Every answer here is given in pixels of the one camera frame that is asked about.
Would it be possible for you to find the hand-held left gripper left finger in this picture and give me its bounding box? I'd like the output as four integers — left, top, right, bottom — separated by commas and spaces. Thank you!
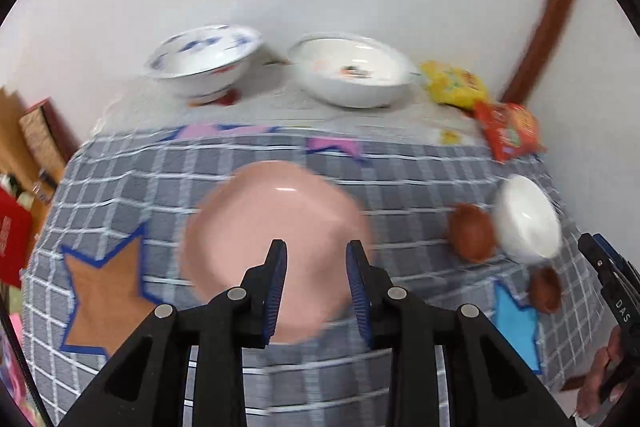
60, 239, 290, 427

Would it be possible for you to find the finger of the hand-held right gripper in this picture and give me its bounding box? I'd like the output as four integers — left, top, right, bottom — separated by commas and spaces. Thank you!
577, 232, 640, 294

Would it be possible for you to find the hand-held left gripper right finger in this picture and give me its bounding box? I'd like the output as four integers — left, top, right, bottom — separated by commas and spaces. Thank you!
345, 239, 576, 427

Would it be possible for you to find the small brown bowl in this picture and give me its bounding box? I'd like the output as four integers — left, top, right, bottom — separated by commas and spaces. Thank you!
530, 266, 562, 314
447, 203, 497, 264

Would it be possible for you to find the pink square plate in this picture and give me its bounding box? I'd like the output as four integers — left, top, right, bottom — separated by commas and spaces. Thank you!
182, 161, 373, 344

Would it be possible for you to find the small white bowl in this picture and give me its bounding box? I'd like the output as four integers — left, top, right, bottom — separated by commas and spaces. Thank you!
494, 174, 563, 264

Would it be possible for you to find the person's right hand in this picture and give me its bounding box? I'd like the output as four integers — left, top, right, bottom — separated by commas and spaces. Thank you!
575, 324, 626, 423

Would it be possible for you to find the red snack packet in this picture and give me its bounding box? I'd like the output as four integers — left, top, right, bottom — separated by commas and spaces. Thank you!
474, 102, 546, 164

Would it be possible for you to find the grey checked star tablecloth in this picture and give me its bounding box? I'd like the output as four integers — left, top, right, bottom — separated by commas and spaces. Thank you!
22, 124, 606, 427

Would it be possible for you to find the large white bowl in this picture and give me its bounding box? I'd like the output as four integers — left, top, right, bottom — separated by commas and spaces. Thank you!
287, 34, 418, 108

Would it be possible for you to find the yellow snack packet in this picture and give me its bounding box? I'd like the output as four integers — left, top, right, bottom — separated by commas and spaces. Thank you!
420, 61, 491, 109

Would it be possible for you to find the white bowl with red print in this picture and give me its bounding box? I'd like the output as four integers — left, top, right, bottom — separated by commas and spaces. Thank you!
299, 39, 410, 88

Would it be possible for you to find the blue crane print bowl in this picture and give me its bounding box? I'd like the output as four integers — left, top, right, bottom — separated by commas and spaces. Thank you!
145, 24, 263, 100

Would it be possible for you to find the red paper bag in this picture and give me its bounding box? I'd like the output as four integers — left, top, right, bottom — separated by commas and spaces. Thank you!
0, 187, 33, 288

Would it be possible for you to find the pink cloth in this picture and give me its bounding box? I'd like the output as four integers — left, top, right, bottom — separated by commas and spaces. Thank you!
0, 312, 36, 418

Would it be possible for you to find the brown wooden door frame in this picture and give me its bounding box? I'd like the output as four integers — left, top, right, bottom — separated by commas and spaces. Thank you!
500, 0, 583, 105

